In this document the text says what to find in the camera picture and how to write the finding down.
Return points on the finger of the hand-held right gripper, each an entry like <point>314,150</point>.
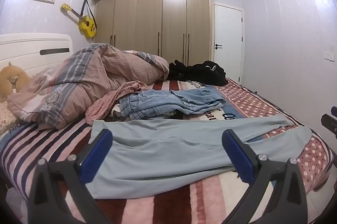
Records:
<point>331,125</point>

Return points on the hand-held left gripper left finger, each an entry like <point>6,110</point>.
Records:
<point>96,155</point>

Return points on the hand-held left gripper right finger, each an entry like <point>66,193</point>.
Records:
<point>238,155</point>

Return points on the light blue pants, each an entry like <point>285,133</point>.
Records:
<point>171,150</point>

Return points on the pink plaid cloth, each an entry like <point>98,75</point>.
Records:
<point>105,105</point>

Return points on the printed striped dotted blanket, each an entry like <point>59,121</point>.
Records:
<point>258,103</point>

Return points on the pink striped quilt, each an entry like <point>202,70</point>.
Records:
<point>79,74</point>

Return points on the blue denim jeans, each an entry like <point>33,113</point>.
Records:
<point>163,100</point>

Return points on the black clothes pile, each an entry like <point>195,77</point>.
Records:
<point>200,72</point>

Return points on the floral pillow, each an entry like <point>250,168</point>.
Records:
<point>6,116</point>

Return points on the yellow plush toy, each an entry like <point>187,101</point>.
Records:
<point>5,82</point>

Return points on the white door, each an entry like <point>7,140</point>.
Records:
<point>227,29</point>

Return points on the yellow guitar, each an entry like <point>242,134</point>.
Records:
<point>87,25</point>

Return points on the white bed headboard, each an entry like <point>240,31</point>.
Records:
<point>26,42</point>

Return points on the beige wooden wardrobe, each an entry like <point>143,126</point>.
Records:
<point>152,16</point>

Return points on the white wall switch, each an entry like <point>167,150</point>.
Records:
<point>329,56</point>

